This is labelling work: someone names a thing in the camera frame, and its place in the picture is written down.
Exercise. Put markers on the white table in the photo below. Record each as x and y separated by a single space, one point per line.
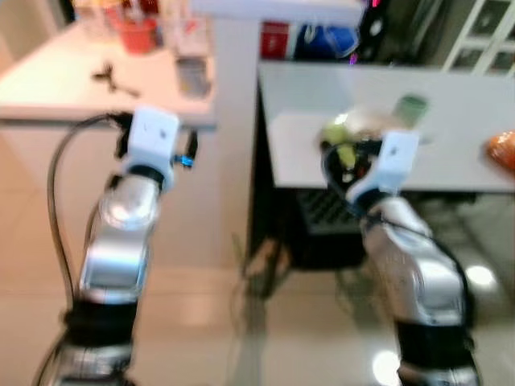
56 92

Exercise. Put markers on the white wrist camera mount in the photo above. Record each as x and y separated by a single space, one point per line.
153 133
396 161

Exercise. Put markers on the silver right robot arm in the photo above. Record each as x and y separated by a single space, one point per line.
418 273

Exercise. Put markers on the red cup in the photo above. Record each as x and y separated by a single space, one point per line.
135 30

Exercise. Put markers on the white lattice cabinet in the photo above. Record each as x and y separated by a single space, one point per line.
483 36

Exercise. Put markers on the grey table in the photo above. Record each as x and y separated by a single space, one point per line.
459 96

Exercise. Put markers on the orange plastic object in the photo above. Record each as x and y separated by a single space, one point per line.
503 151

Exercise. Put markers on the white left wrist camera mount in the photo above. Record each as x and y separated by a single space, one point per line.
153 133

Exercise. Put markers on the grey glass tumbler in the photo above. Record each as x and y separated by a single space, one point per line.
193 77

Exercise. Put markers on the green cup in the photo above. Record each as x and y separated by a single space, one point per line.
411 110

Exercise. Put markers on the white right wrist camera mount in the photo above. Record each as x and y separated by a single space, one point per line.
396 161

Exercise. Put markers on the blue bag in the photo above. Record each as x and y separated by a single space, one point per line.
326 42

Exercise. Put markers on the red box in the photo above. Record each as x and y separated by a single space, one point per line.
274 40

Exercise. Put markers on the black ribbed box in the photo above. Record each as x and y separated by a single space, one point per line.
322 229

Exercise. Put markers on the light green plate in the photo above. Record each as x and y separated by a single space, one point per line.
342 133

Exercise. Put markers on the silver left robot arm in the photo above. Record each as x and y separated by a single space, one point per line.
119 241

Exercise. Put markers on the small black tool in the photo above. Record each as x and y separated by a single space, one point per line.
113 77

